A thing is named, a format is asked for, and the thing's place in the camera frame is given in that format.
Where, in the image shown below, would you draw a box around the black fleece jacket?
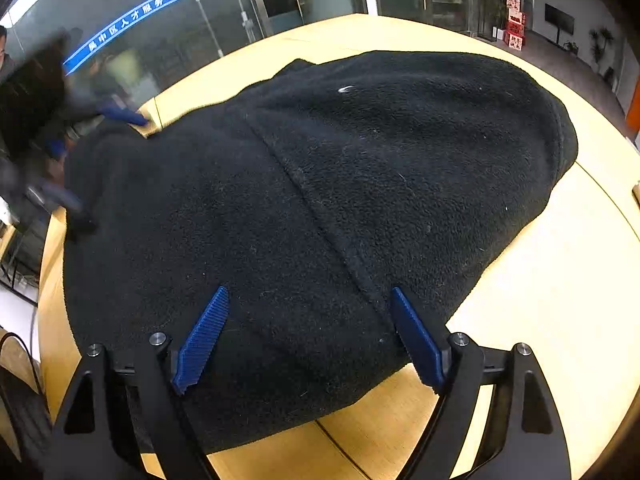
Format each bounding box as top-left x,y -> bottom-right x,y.
62,50 -> 580,453

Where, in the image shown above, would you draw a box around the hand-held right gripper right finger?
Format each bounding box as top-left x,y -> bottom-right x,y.
390,287 -> 571,480

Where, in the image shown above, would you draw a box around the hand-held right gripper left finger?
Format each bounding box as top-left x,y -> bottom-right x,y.
50,286 -> 231,480

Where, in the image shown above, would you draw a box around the tall potted palm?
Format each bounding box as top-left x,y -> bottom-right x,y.
589,27 -> 615,73

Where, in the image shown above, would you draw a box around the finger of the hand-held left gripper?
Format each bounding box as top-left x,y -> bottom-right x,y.
30,182 -> 86,213
97,102 -> 151,128

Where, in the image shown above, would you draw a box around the black television on stand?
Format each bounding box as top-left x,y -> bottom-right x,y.
544,3 -> 576,47

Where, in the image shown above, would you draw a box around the glass partition with blue stripe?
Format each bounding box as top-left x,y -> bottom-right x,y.
10,0 -> 261,96

